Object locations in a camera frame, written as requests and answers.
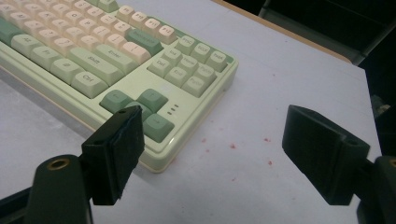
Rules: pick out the grey metal frame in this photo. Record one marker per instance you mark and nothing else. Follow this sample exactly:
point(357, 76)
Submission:
point(311, 34)

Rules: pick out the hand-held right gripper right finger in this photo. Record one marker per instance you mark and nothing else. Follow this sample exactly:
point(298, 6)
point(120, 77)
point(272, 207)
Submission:
point(317, 155)

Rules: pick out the green and cream keyboard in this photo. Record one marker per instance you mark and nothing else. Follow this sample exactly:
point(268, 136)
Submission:
point(186, 102)

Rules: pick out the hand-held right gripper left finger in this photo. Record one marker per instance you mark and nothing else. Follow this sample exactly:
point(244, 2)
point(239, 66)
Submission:
point(112, 158)

